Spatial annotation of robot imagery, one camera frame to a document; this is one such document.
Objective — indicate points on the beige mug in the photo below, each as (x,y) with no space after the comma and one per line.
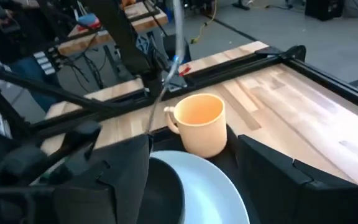
(200,130)

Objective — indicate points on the white plate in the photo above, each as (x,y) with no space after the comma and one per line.
(210,193)

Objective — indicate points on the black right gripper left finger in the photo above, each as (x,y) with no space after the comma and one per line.
(120,186)

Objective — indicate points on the black control box white labels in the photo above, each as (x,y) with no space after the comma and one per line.
(45,62)

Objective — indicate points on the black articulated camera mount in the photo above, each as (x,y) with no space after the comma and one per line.
(76,146)

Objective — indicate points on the red tag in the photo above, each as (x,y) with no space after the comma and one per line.
(185,71)

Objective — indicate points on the blue and red box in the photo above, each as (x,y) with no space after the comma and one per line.
(89,21)

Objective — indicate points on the person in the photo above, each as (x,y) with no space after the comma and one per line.
(33,77)

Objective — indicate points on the black equipment case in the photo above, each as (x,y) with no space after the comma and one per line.
(323,9)

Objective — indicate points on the wooden workbench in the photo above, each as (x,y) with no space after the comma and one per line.
(148,21)

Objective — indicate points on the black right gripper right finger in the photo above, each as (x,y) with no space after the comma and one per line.
(269,186)

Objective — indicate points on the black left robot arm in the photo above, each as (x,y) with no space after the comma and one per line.
(126,40)

